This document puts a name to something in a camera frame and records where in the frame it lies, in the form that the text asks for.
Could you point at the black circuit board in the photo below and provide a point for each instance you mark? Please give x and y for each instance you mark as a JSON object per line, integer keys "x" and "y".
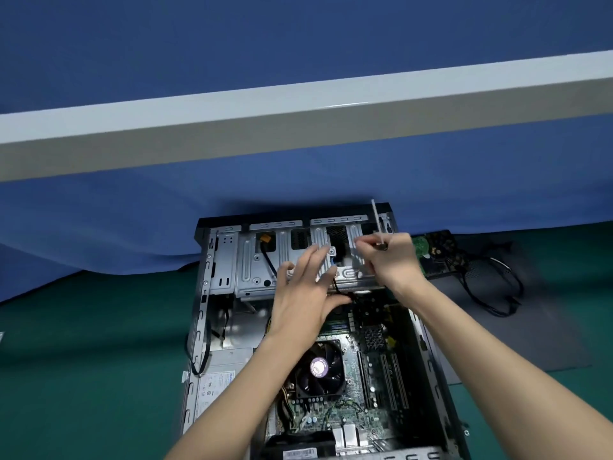
{"x": 445, "y": 256}

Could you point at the small black chipset heatsink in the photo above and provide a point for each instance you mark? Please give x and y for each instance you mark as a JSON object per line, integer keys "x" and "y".
{"x": 374, "y": 337}

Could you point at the white grey beam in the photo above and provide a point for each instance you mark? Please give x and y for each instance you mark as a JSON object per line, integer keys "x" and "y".
{"x": 287, "y": 129}

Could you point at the person's right hand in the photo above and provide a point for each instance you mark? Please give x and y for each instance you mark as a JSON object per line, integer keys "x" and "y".
{"x": 395, "y": 268}

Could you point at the person's right forearm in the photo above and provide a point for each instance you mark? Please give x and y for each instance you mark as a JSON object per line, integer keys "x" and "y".
{"x": 488, "y": 368}

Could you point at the person's right fingers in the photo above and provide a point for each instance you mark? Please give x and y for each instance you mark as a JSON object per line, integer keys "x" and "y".
{"x": 378, "y": 239}

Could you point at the green motherboard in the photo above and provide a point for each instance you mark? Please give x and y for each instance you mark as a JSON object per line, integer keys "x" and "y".
{"x": 383, "y": 378}

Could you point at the black drive with label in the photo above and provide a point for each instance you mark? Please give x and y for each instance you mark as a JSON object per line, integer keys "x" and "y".
{"x": 299, "y": 447}

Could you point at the silver metal drive cage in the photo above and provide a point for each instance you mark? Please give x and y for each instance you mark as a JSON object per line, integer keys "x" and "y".
{"x": 249, "y": 263}

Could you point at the person's left hand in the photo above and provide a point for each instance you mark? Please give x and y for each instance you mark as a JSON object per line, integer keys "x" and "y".
{"x": 299, "y": 304}

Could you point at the open desktop computer case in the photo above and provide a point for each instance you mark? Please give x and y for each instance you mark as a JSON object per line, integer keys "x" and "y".
{"x": 201, "y": 282}

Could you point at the person's left thumb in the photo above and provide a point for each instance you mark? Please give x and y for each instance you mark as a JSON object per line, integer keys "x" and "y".
{"x": 341, "y": 304}

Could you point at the grey mat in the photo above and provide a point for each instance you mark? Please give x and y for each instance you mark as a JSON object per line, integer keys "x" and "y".
{"x": 527, "y": 335}

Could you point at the silver heatsink fins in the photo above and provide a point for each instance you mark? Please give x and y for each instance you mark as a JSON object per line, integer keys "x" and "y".
{"x": 352, "y": 435}

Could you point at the blue cloth backdrop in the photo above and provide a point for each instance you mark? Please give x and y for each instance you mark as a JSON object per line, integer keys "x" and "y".
{"x": 143, "y": 210}

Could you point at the person's left forearm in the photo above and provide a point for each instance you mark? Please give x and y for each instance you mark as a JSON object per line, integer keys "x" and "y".
{"x": 239, "y": 392}

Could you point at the person's left middle finger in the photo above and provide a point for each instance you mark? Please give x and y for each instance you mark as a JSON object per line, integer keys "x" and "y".
{"x": 320, "y": 263}

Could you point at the grey power supply unit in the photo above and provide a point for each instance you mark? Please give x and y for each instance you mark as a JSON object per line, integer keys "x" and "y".
{"x": 225, "y": 373}

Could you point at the person's left little finger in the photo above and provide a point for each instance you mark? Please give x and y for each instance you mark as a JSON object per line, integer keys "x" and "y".
{"x": 289, "y": 275}

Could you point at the black processor cooler fan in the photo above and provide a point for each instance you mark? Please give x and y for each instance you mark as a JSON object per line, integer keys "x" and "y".
{"x": 320, "y": 368}

